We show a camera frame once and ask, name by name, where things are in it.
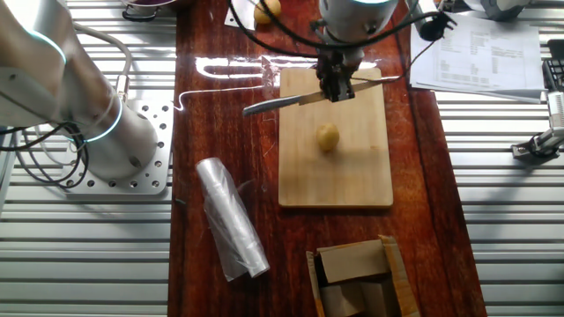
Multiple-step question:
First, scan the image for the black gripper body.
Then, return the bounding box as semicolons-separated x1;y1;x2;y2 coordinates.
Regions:
315;50;356;83

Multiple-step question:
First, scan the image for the steel chef knife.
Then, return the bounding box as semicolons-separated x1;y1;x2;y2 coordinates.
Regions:
241;77;385;118

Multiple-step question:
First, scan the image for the small yellow potato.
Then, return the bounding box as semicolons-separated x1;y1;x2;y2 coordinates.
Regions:
253;0;282;26
315;122;341;153

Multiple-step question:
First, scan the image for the bamboo cutting board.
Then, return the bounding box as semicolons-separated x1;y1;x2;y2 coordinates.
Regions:
278;63;394;209

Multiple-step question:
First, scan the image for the steel cleaver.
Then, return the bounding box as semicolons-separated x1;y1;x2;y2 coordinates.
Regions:
224;0;257;31

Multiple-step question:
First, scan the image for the clear plastic bag roll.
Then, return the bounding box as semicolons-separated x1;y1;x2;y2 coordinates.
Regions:
196;157;271;283

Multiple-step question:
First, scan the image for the printed white paper stack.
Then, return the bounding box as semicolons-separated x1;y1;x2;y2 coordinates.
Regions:
409;6;547;105

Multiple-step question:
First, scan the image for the open cardboard box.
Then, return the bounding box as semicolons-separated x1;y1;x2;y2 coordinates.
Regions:
306;234;422;317

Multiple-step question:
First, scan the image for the steel cooking pot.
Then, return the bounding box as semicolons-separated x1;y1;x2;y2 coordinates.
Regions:
119;0;177;23

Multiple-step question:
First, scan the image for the black keyboard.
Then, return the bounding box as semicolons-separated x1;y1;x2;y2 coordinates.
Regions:
541;56;564;93

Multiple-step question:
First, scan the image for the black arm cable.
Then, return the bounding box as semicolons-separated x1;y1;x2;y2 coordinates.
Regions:
226;0;442;61

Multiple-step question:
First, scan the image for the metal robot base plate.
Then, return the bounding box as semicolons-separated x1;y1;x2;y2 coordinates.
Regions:
59;99;175;197

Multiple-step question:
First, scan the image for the metal camera mount clamp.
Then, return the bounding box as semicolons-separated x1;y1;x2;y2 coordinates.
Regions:
510;127;564;162

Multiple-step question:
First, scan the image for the grey hose with connector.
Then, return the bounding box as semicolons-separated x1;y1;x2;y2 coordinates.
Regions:
72;21;133;105

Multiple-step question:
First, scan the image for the grey exterior camera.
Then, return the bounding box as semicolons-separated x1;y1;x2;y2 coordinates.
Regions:
545;90;564;133

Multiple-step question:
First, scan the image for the black base cable bundle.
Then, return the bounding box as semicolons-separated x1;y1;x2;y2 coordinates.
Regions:
0;121;92;190

